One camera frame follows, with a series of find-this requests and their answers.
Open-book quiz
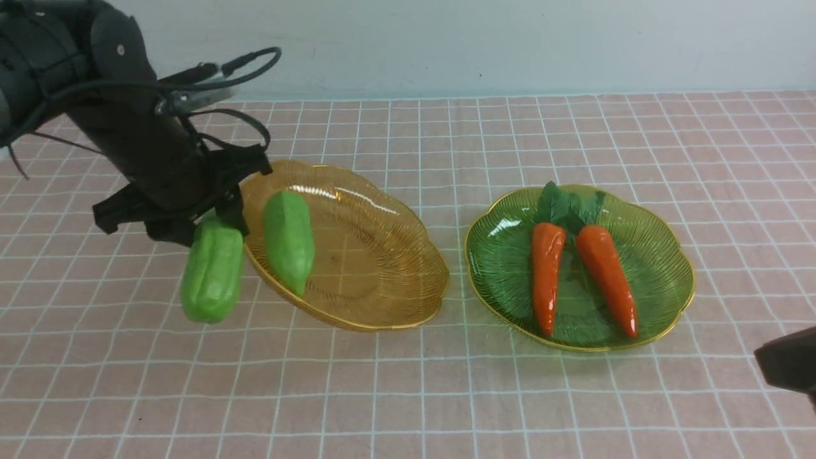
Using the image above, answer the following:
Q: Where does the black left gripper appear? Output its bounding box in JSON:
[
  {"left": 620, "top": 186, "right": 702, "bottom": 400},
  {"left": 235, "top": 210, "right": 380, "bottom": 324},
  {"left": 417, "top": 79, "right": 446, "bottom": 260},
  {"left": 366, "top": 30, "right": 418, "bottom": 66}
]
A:
[{"left": 68, "top": 102, "right": 273, "bottom": 247}]

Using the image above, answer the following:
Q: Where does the green toy gourd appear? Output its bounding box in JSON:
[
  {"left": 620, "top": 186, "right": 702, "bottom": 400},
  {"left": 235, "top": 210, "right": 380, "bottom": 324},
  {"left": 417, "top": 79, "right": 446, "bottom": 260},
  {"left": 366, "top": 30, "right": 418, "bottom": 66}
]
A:
[
  {"left": 180, "top": 212, "right": 243, "bottom": 324},
  {"left": 261, "top": 191, "right": 316, "bottom": 296}
]

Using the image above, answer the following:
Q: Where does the orange toy carrot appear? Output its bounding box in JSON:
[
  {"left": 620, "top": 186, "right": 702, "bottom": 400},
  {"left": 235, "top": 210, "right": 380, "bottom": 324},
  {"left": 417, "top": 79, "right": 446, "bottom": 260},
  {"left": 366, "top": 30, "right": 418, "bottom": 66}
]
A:
[
  {"left": 530, "top": 181, "right": 569, "bottom": 338},
  {"left": 569, "top": 191, "right": 640, "bottom": 338}
]

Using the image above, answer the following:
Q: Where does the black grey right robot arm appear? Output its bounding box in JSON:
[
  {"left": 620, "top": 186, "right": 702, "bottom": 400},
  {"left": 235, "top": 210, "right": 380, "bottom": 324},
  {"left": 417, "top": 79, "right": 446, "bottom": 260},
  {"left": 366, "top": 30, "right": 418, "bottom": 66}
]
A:
[{"left": 753, "top": 326, "right": 815, "bottom": 409}]

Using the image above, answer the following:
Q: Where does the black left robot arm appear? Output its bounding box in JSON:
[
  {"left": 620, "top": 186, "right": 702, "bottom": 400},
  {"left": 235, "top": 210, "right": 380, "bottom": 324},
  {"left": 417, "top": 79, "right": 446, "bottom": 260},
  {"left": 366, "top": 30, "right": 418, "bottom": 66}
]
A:
[{"left": 1, "top": 1, "right": 282, "bottom": 247}]

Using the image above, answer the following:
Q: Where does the pink checkered tablecloth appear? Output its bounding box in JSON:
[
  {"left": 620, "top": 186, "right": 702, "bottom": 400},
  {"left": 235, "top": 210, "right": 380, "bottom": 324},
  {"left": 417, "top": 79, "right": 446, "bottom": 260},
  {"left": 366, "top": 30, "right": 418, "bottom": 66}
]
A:
[{"left": 1, "top": 91, "right": 814, "bottom": 458}]

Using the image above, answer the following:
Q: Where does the amber ribbed glass plate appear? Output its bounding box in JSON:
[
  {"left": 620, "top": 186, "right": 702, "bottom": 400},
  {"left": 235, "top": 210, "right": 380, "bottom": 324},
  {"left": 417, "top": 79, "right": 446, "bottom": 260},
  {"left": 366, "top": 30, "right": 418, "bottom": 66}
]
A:
[{"left": 241, "top": 159, "right": 451, "bottom": 332}]

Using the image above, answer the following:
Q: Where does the green ribbed glass plate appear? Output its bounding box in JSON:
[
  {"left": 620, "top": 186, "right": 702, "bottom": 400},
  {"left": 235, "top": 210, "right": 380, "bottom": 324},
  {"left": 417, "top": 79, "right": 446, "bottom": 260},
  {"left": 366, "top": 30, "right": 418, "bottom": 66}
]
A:
[{"left": 464, "top": 183, "right": 696, "bottom": 353}]

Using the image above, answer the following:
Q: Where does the black left camera cable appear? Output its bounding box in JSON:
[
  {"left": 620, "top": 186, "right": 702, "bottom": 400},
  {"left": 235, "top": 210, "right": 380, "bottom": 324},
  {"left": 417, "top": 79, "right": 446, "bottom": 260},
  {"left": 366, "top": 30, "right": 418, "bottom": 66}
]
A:
[{"left": 0, "top": 47, "right": 282, "bottom": 179}]

